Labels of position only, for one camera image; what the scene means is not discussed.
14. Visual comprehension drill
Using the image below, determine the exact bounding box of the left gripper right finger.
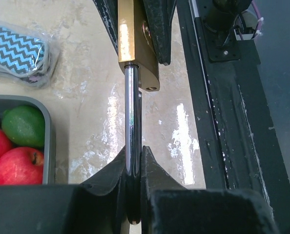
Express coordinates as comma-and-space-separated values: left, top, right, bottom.
141, 146, 279, 234

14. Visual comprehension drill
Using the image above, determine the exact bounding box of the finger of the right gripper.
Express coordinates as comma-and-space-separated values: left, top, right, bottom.
143, 0, 176, 65
93, 0, 118, 54

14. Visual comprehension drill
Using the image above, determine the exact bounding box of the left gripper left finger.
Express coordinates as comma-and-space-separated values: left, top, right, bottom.
0, 150, 127, 234

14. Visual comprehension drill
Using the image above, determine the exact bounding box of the brass long-shackle padlock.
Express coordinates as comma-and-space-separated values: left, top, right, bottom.
118, 0, 160, 224

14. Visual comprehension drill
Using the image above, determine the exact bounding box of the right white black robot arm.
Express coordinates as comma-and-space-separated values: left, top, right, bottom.
93, 0, 251, 65

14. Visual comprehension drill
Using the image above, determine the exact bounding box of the red apple front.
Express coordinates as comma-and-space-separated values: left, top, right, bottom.
0, 147, 44, 185

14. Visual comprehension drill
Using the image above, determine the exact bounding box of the blue chevron sponge pack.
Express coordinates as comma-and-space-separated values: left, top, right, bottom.
0, 21, 61, 88

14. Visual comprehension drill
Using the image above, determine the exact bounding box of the green lime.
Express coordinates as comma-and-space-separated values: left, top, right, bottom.
1, 105, 45, 148

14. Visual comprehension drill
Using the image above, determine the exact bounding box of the grey fruit tray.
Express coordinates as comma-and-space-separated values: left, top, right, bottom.
0, 95, 56, 184

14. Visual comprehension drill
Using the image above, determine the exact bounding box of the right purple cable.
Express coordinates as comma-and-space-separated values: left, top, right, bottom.
251, 0, 265, 37

